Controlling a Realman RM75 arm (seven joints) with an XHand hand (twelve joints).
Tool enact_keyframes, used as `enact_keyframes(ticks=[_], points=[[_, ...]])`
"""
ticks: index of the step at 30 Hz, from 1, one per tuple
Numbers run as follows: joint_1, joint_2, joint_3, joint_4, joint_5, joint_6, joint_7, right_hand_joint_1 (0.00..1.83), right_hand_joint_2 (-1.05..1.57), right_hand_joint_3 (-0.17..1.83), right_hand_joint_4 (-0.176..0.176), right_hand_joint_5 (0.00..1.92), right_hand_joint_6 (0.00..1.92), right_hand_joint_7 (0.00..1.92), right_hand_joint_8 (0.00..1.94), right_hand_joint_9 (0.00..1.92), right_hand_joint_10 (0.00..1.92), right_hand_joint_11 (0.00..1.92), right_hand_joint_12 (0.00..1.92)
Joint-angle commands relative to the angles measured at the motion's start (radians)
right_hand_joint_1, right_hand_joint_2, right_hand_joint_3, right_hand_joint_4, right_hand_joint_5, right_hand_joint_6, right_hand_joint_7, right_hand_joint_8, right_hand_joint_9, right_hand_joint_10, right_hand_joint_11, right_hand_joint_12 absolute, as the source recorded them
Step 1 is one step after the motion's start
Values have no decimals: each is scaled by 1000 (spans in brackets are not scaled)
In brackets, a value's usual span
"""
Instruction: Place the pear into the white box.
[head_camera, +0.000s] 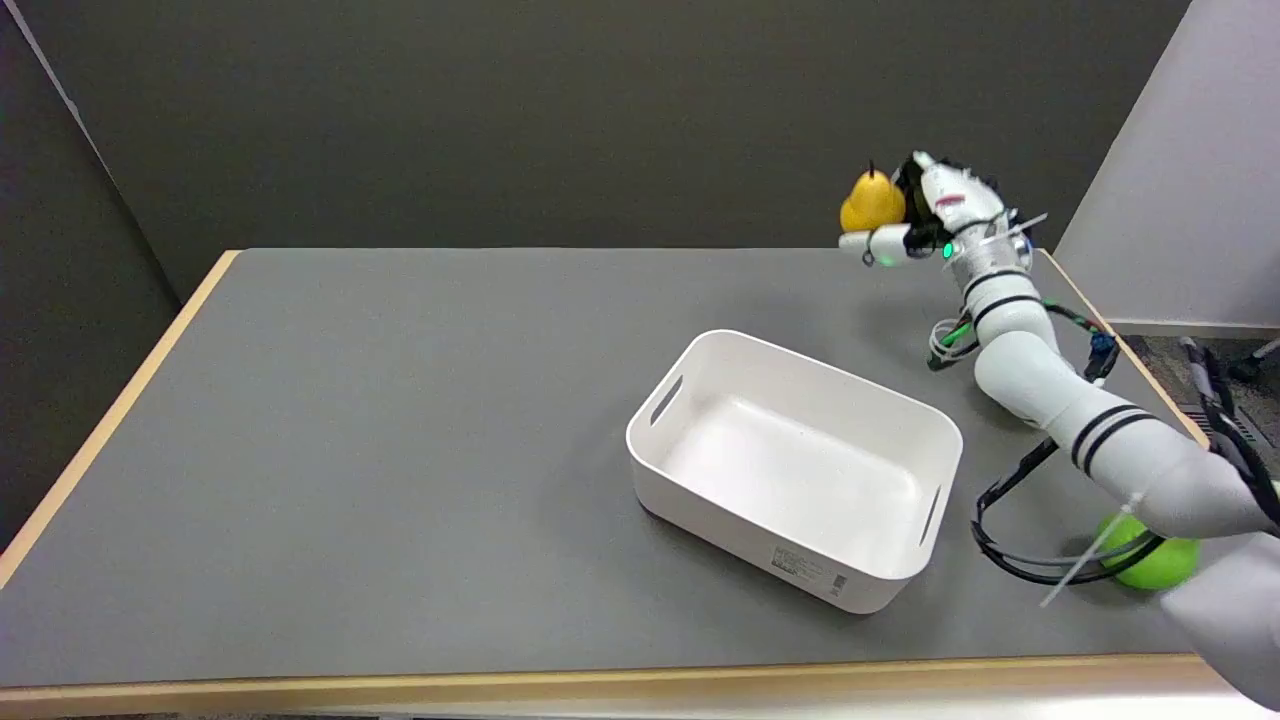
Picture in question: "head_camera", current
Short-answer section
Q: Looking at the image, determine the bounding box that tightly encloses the yellow pear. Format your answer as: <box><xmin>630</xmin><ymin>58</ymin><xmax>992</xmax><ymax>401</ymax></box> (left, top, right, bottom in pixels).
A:
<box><xmin>840</xmin><ymin>163</ymin><xmax>907</xmax><ymax>233</ymax></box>

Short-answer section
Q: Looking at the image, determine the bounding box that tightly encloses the white plastic storage box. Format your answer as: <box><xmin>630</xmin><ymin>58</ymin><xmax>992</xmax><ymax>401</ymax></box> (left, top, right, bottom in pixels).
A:
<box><xmin>626</xmin><ymin>329</ymin><xmax>964</xmax><ymax>614</ymax></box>

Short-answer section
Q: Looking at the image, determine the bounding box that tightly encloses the green round fruit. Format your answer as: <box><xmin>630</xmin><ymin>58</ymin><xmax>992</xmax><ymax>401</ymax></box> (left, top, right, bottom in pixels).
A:
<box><xmin>1097</xmin><ymin>513</ymin><xmax>1200</xmax><ymax>590</ymax></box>

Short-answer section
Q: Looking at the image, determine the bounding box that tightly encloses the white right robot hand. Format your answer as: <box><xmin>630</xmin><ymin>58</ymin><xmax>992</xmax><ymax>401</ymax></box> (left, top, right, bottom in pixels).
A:
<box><xmin>838</xmin><ymin>152</ymin><xmax>1032</xmax><ymax>270</ymax></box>

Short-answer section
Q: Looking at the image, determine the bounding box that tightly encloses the green and white wrist cable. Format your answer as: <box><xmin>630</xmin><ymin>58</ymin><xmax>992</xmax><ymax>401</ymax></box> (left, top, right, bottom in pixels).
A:
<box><xmin>927</xmin><ymin>312</ymin><xmax>981</xmax><ymax>372</ymax></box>

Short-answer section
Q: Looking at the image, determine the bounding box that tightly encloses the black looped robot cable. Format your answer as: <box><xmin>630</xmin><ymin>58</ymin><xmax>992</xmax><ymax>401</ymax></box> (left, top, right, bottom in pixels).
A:
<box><xmin>972</xmin><ymin>300</ymin><xmax>1280</xmax><ymax>586</ymax></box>

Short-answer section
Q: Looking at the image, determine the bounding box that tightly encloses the white partition panel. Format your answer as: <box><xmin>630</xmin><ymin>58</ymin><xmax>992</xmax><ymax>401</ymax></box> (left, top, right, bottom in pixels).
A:
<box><xmin>1052</xmin><ymin>0</ymin><xmax>1280</xmax><ymax>331</ymax></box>

